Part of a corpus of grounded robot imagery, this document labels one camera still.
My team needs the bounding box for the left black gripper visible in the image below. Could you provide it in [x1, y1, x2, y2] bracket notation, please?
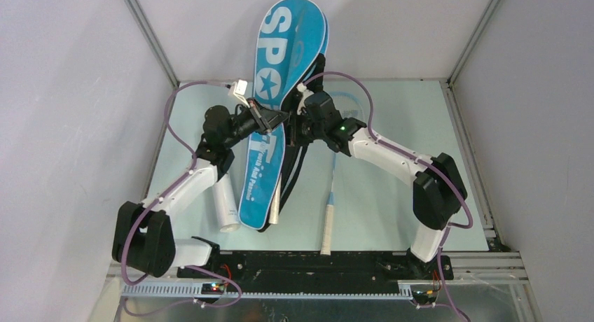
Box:
[224, 98, 291, 149]

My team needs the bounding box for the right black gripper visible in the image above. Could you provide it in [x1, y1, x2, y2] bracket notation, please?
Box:
[279, 109, 326, 146]

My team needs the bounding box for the white shuttlecock tube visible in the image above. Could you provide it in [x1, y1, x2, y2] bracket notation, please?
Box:
[212, 174, 241, 233]

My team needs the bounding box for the blue racket cover bag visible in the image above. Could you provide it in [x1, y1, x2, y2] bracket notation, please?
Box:
[238, 0, 329, 232]

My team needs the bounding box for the blue badminton racket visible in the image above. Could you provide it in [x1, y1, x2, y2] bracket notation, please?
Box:
[268, 182, 281, 225]
[320, 91, 366, 256]

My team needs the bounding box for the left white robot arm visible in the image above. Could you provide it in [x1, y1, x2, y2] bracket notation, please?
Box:
[111, 99, 289, 278]

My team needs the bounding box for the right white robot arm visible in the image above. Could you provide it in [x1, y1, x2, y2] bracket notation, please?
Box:
[295, 90, 468, 279]

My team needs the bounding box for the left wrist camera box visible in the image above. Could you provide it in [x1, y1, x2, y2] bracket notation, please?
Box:
[228, 79, 249, 106]

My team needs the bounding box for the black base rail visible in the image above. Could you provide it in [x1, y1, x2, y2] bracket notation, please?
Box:
[206, 251, 454, 295]

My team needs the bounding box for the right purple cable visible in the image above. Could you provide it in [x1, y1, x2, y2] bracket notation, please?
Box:
[301, 71, 474, 322]

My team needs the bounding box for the purple cable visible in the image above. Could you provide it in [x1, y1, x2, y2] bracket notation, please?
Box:
[119, 80, 244, 319]
[301, 71, 474, 322]

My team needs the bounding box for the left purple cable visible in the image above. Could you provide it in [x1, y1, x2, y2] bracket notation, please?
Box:
[119, 80, 244, 319]

